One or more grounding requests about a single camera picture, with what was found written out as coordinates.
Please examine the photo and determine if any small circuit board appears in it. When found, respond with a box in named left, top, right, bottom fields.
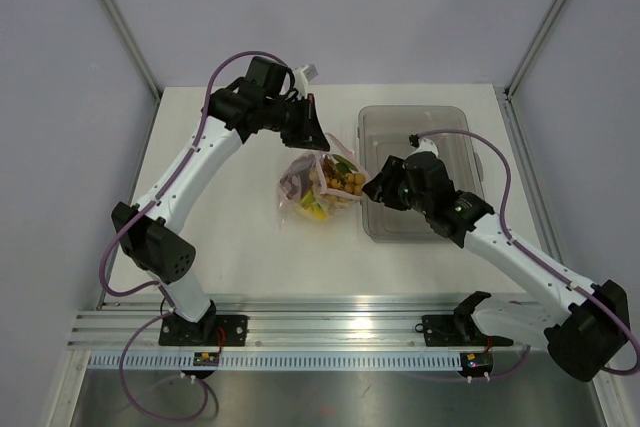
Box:
left=193, top=352, right=220, bottom=366
left=460, top=352, right=494, bottom=377

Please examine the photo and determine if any clear grey plastic bin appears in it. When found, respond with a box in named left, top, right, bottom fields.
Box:
left=358, top=105, right=484, bottom=243

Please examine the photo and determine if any right small circuit board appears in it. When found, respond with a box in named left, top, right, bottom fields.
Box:
left=460, top=352, right=494, bottom=377

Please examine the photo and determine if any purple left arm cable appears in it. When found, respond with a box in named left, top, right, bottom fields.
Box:
left=98, top=50, right=291, bottom=421

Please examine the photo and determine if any yellow banana bunch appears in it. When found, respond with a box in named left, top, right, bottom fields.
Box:
left=296, top=190, right=329, bottom=222

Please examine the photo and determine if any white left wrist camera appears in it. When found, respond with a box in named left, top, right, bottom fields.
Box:
left=293, top=64, right=318, bottom=98

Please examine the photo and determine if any aluminium mounting rail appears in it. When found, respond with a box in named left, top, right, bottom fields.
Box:
left=69, top=294, right=610, bottom=373

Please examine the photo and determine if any aluminium frame post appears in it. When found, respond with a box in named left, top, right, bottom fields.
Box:
left=504, top=0, right=569, bottom=101
left=98, top=0, right=163, bottom=106

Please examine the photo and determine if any brown longan bunch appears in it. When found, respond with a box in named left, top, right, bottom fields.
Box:
left=309, top=153, right=369, bottom=208

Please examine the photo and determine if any clear red-dotted zip bag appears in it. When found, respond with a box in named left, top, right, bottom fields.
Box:
left=276, top=133, right=371, bottom=223

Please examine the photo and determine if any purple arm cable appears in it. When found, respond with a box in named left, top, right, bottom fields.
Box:
left=408, top=129, right=640, bottom=383
left=98, top=50, right=291, bottom=421

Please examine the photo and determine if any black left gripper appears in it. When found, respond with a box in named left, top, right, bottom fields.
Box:
left=263, top=93, right=330, bottom=151

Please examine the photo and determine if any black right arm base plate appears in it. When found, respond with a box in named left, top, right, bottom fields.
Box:
left=414, top=314, right=514, bottom=348

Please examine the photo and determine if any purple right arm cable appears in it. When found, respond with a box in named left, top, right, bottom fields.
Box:
left=408, top=129, right=640, bottom=383

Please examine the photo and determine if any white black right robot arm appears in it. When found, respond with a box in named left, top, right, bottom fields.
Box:
left=363, top=152, right=639, bottom=382

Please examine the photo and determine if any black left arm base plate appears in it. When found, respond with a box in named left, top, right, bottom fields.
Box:
left=158, top=314, right=249, bottom=347

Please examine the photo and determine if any left aluminium frame post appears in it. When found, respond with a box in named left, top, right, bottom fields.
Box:
left=98, top=0, right=163, bottom=106

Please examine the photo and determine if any red grape bunch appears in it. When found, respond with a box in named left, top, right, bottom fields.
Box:
left=279, top=154, right=316, bottom=201

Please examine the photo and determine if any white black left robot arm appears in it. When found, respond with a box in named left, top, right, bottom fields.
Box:
left=111, top=51, right=329, bottom=347

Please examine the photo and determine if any left small circuit board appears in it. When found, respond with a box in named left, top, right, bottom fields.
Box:
left=193, top=352, right=220, bottom=366

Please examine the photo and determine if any right aluminium frame post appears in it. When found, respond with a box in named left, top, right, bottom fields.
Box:
left=504, top=0, right=569, bottom=101

